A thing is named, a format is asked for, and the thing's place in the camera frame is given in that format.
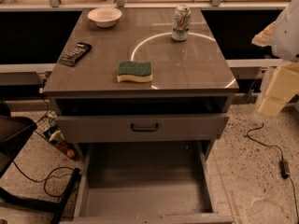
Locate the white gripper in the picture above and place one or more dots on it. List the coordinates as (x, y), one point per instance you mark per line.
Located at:
(287, 34)

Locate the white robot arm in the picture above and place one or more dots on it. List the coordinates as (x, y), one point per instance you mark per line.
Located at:
(282, 35)

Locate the dark rxbar chocolate bar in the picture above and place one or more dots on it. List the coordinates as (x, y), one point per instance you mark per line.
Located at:
(75, 54)

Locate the green yellow sponge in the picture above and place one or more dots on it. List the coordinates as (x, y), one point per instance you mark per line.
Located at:
(140, 72)

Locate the grey drawer cabinet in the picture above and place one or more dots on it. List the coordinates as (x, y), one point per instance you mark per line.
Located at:
(143, 111)

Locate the open bottom drawer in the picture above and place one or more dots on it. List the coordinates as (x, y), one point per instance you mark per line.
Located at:
(146, 183)

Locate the white ceramic bowl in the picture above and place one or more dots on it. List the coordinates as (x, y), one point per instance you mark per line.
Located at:
(105, 17)

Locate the black chair base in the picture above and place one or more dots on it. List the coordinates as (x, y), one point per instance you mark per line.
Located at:
(34, 174)

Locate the middle drawer with black handle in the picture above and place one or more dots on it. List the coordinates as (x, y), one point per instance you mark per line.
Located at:
(142, 128)

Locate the wire basket with items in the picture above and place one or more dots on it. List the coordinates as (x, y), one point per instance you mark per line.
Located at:
(48, 129)

